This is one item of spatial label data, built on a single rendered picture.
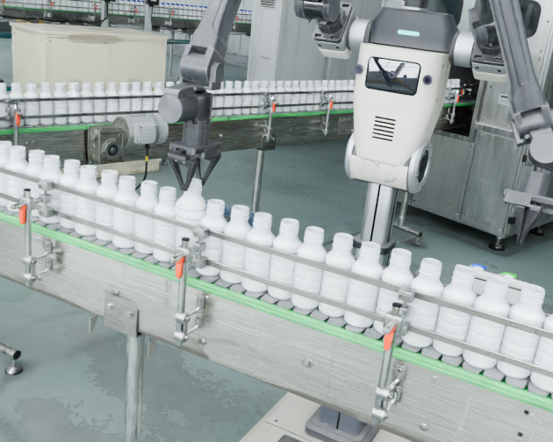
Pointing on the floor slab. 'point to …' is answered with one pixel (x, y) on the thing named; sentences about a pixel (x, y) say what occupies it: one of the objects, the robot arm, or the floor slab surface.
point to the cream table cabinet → (89, 63)
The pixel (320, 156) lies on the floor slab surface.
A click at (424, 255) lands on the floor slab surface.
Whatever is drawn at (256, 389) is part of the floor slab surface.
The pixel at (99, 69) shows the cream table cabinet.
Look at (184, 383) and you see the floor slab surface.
